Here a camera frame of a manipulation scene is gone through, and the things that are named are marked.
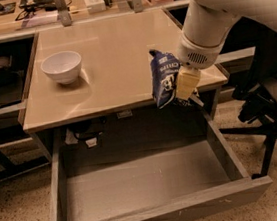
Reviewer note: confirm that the black office chair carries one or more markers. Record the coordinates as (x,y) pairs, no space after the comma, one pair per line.
(256,88)

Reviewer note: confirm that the white ceramic bowl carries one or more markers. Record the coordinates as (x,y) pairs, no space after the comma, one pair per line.
(62,67)

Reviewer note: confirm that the wooden cabinet with steel top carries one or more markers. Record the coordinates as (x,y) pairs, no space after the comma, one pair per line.
(115,75)

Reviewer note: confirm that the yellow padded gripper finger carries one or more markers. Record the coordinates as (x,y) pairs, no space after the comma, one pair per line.
(186,82)

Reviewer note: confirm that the open grey wooden drawer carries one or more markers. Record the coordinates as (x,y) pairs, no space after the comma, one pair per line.
(157,165)

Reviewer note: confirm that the white tissue box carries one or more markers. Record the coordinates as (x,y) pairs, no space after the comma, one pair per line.
(95,6)

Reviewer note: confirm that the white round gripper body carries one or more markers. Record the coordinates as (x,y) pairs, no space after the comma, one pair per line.
(194,54)

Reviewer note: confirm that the left dark side shelf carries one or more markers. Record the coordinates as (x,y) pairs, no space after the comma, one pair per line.
(16,61)

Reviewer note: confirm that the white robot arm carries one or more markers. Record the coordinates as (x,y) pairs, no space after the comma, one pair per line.
(204,32)

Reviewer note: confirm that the blue chip bag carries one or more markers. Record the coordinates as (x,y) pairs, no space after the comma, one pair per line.
(164,68)

